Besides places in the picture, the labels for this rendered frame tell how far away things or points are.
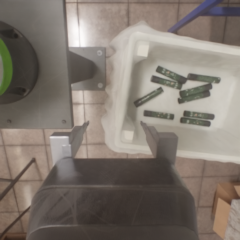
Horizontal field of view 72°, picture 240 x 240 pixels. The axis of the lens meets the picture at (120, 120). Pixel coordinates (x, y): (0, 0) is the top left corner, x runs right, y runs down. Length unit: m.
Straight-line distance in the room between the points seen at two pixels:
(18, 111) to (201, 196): 1.70
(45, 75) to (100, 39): 0.95
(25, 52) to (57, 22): 0.08
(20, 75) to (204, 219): 1.96
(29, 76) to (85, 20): 1.00
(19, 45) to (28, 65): 0.03
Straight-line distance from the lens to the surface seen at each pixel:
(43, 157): 1.56
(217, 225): 1.82
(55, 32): 0.36
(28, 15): 0.38
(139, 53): 0.60
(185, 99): 0.85
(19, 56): 0.34
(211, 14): 0.96
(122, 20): 1.30
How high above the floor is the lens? 1.26
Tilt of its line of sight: 74 degrees down
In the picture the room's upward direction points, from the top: 175 degrees clockwise
